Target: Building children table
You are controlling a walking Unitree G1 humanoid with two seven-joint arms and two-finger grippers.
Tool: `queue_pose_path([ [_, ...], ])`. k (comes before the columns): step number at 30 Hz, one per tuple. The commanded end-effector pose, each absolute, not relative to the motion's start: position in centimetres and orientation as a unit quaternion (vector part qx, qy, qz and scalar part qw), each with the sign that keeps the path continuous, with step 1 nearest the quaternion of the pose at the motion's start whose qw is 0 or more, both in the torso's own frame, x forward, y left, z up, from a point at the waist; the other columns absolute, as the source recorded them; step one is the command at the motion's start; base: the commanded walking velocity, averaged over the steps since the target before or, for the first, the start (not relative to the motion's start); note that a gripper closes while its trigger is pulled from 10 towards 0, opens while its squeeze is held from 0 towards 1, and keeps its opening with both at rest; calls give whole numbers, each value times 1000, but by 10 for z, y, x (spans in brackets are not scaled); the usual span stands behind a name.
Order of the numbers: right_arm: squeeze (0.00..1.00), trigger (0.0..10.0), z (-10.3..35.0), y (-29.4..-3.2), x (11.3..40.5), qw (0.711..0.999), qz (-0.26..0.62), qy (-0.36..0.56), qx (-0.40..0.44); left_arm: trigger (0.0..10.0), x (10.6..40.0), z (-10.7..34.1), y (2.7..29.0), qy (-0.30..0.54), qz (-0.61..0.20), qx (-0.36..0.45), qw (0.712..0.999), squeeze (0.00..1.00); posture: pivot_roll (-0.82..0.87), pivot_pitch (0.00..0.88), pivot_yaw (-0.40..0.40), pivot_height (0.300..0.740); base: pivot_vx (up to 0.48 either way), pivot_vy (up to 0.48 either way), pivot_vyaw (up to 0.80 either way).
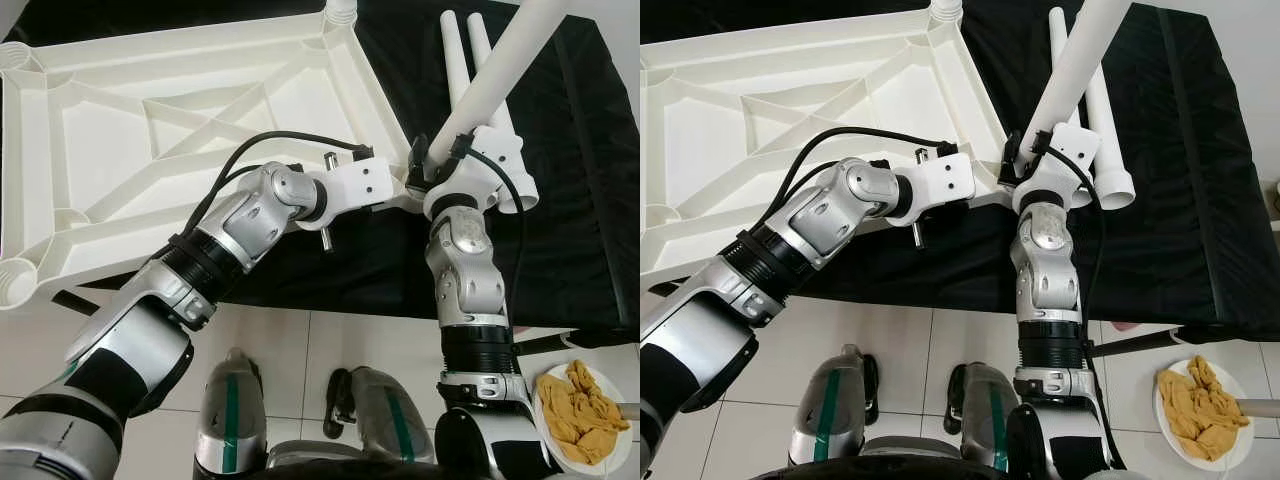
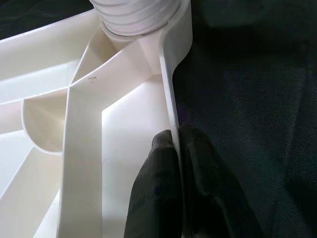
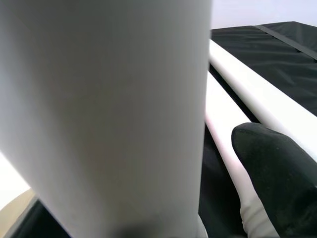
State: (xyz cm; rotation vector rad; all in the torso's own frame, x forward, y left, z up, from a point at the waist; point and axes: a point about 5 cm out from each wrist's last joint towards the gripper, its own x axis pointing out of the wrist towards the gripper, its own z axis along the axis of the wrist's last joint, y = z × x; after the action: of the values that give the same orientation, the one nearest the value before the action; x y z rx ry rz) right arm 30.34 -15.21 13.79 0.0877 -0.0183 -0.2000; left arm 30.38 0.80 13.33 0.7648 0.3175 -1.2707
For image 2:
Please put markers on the white plastic table leg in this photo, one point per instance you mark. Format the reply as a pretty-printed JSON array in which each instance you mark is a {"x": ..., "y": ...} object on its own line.
[{"x": 138, "y": 15}]

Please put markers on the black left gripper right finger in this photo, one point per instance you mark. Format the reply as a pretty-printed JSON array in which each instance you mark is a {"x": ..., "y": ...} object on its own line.
[{"x": 213, "y": 198}]

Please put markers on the white plastic table top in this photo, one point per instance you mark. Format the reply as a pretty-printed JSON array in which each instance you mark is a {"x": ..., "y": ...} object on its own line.
[{"x": 37, "y": 173}]

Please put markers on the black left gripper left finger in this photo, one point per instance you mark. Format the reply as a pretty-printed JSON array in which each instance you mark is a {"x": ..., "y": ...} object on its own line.
[{"x": 156, "y": 193}]

